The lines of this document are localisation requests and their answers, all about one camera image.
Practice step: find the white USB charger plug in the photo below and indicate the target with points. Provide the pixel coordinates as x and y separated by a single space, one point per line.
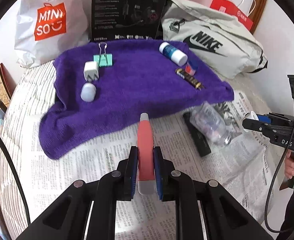
91 71

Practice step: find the white Miniso plastic bag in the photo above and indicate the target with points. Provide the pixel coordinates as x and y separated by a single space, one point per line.
47 28

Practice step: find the white tape roll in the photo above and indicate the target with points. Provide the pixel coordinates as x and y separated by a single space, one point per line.
251 115

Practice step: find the pink lip balm tube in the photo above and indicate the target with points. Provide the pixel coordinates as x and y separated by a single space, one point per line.
145 144

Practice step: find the white USB adapter cap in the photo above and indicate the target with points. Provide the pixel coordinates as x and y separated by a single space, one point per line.
88 92

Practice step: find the purple towel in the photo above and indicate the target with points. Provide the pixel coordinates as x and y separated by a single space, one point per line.
140 80

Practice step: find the black headset box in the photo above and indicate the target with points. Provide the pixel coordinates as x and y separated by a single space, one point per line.
125 19

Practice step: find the blue pink eraser case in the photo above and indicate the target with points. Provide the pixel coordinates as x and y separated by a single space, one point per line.
191 68

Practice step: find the red paper handle bag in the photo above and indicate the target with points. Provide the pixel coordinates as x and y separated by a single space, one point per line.
228 7

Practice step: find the clear bottle with pills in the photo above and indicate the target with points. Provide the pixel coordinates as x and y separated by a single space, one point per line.
208 121

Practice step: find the black gold lipstick tube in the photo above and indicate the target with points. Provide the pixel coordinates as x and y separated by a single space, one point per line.
190 79

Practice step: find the white blue medicine bottle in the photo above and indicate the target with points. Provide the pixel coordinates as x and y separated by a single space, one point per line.
174 54

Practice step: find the grey Nike bag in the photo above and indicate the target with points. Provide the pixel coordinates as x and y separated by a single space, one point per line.
218 39

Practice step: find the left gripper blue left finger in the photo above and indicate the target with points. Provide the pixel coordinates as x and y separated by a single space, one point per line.
87 210

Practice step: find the black rectangular stick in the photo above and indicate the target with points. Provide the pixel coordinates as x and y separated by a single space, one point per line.
199 139

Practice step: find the green binder clip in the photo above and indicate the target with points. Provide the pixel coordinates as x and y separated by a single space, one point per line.
103 58

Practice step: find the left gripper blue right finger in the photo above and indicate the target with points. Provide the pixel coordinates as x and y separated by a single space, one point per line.
203 210

